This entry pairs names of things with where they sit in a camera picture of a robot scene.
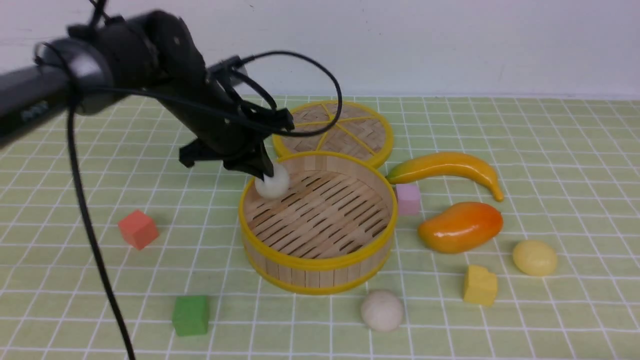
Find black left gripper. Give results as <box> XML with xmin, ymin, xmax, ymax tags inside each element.
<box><xmin>158</xmin><ymin>79</ymin><xmax>275</xmax><ymax>181</ymax></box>

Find white bun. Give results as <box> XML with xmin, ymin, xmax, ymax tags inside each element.
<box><xmin>359</xmin><ymin>289</ymin><xmax>405</xmax><ymax>332</ymax></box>
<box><xmin>254</xmin><ymin>162</ymin><xmax>290</xmax><ymax>199</ymax></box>

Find yellow round bun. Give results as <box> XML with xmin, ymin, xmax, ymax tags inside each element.
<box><xmin>512</xmin><ymin>240</ymin><xmax>558</xmax><ymax>277</ymax></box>

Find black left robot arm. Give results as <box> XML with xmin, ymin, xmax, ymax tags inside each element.
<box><xmin>0</xmin><ymin>7</ymin><xmax>290</xmax><ymax>179</ymax></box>

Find bamboo steamer tray yellow rim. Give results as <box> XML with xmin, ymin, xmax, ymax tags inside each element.
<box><xmin>238</xmin><ymin>152</ymin><xmax>398</xmax><ymax>296</ymax></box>

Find bamboo steamer lid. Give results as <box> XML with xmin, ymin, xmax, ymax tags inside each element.
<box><xmin>272</xmin><ymin>100</ymin><xmax>394</xmax><ymax>168</ymax></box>

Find red foam cube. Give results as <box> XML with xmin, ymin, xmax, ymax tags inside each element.
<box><xmin>118</xmin><ymin>209</ymin><xmax>160</xmax><ymax>251</ymax></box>

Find green foam cube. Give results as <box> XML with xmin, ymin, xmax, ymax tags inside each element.
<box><xmin>172</xmin><ymin>295</ymin><xmax>210</xmax><ymax>337</ymax></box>

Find pink foam cube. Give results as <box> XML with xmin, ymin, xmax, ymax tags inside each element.
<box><xmin>395</xmin><ymin>183</ymin><xmax>422</xmax><ymax>216</ymax></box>

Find yellow toy banana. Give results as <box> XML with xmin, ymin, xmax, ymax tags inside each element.
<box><xmin>385</xmin><ymin>152</ymin><xmax>505</xmax><ymax>202</ymax></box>

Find white bun front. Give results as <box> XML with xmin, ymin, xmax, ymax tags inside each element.
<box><xmin>359</xmin><ymin>289</ymin><xmax>405</xmax><ymax>332</ymax></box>

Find orange toy mango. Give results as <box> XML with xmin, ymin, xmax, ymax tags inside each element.
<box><xmin>417</xmin><ymin>202</ymin><xmax>505</xmax><ymax>255</ymax></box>

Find yellow foam block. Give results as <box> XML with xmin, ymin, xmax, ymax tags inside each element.
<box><xmin>462</xmin><ymin>264</ymin><xmax>498</xmax><ymax>306</ymax></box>

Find green checkered tablecloth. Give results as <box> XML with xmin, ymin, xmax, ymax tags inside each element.
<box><xmin>0</xmin><ymin>95</ymin><xmax>640</xmax><ymax>360</ymax></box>

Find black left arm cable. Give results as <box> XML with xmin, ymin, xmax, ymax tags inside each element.
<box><xmin>35</xmin><ymin>0</ymin><xmax>344</xmax><ymax>360</ymax></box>

